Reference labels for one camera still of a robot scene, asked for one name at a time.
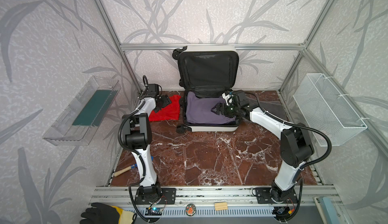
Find red t-shirt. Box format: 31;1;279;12
149;95;181;122

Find purple trousers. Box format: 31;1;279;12
186;92;235;125

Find grey towel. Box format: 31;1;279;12
260;101;289;120

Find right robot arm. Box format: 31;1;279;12
211;90;332;203

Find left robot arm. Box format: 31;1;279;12
118;75;171;203

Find black and white suitcase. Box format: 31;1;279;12
172;45;240;134

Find small wooden block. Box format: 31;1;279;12
214;202;228;211

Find green circuit board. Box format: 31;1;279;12
144;207;164;217

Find round red green badge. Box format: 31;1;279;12
185;203;197;217

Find black and yellow glove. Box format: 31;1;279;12
79;202;137;224

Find white wire mesh basket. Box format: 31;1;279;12
293;73;367;146

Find clear plastic wall tray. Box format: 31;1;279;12
42;76;121;146

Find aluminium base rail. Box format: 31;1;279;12
90;185;343;208

